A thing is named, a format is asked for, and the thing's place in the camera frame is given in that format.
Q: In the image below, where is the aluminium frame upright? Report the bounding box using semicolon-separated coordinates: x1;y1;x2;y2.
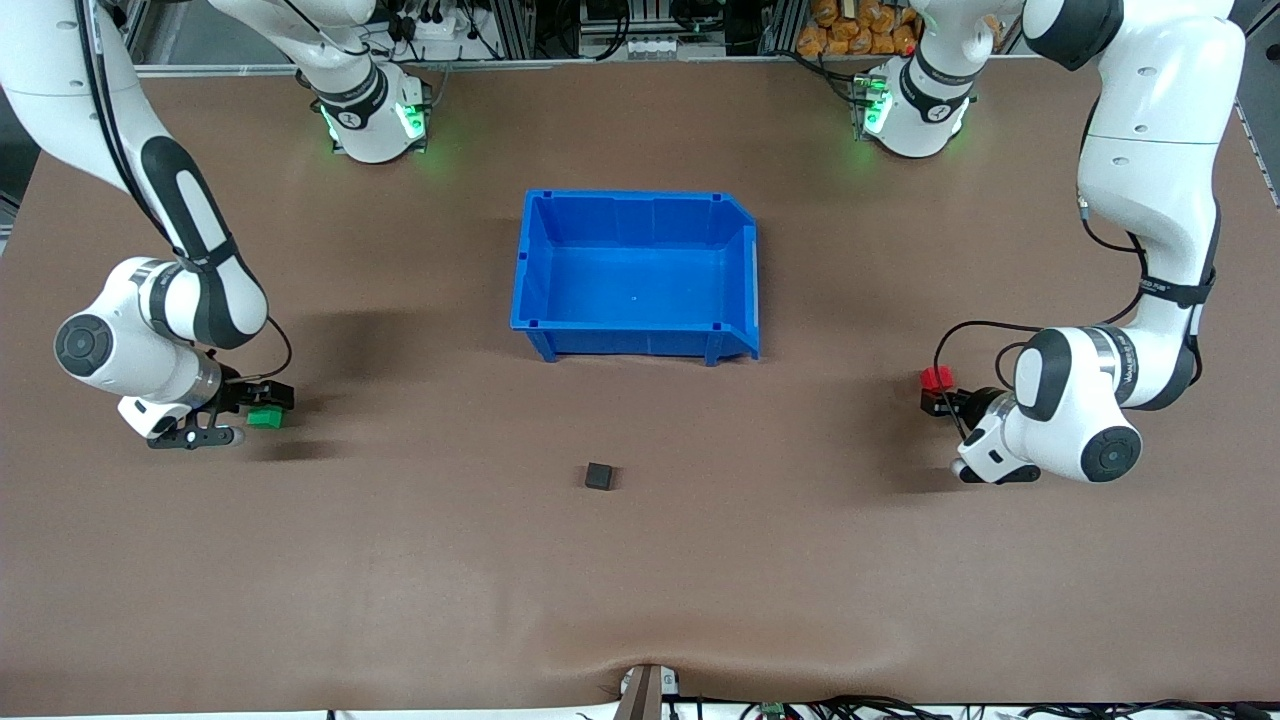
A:
765;0;809;56
490;0;536;59

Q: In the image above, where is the brown table mat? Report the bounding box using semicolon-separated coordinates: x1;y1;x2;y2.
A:
0;55;1280;716

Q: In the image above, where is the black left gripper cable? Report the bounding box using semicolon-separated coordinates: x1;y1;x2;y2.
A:
933;195;1151;441

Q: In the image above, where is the white power strip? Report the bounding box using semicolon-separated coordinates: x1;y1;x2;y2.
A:
385;15;476;61

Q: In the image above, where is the orange snack bag pile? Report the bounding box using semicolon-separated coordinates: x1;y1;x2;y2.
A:
795;0;1001;58

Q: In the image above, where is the aluminium frame rail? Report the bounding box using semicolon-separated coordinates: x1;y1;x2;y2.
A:
135;55;1041;77

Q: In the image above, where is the blue plastic storage bin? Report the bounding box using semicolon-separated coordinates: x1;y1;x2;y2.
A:
510;188;762;367

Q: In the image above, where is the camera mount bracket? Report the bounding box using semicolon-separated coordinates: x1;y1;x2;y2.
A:
615;662;681;720

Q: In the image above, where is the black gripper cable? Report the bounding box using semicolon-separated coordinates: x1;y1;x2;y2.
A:
75;0;294;383
933;195;1151;441

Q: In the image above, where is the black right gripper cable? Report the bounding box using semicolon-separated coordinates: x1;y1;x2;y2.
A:
75;0;294;383

